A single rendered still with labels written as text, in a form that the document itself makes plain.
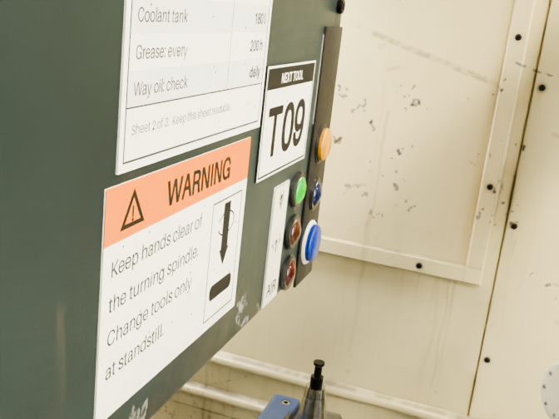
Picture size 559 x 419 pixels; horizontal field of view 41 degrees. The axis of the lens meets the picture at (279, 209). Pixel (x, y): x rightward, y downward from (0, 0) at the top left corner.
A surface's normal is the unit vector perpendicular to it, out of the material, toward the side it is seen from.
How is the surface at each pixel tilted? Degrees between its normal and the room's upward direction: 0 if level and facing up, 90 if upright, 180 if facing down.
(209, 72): 90
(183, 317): 90
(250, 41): 90
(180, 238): 90
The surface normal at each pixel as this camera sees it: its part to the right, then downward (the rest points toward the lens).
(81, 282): 0.94, 0.18
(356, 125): -0.32, 0.22
